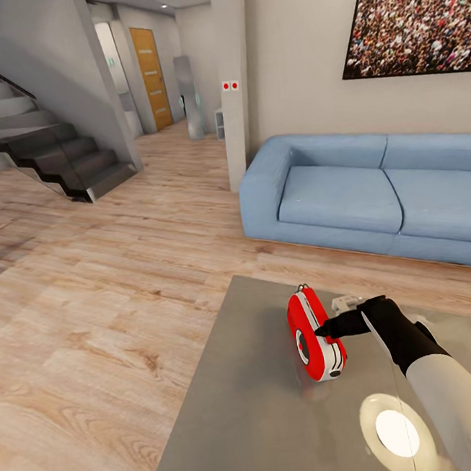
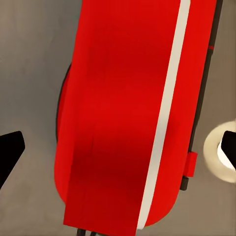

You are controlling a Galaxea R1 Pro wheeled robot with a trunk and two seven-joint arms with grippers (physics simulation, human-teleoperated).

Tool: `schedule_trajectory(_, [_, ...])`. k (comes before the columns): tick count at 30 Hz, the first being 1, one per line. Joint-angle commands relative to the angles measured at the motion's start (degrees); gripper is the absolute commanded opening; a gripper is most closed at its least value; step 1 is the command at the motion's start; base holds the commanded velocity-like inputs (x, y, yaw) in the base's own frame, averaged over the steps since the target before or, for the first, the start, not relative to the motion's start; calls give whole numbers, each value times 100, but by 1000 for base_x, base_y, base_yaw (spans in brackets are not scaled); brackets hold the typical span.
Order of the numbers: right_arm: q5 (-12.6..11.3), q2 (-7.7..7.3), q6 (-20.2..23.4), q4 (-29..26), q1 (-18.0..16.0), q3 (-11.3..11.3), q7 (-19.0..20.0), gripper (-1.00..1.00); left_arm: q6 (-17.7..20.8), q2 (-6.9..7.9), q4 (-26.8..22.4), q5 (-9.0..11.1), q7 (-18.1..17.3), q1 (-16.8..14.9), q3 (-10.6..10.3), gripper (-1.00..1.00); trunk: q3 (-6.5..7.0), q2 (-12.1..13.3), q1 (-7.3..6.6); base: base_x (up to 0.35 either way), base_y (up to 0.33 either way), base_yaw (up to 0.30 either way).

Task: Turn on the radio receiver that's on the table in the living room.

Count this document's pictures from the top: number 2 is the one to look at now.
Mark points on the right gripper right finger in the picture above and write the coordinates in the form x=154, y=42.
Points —
x=228, y=145

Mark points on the coffee table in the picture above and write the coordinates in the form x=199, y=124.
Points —
x=37, y=40

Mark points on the radio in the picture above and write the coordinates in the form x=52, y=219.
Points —
x=128, y=110

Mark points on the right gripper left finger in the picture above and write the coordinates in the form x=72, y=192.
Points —
x=12, y=146

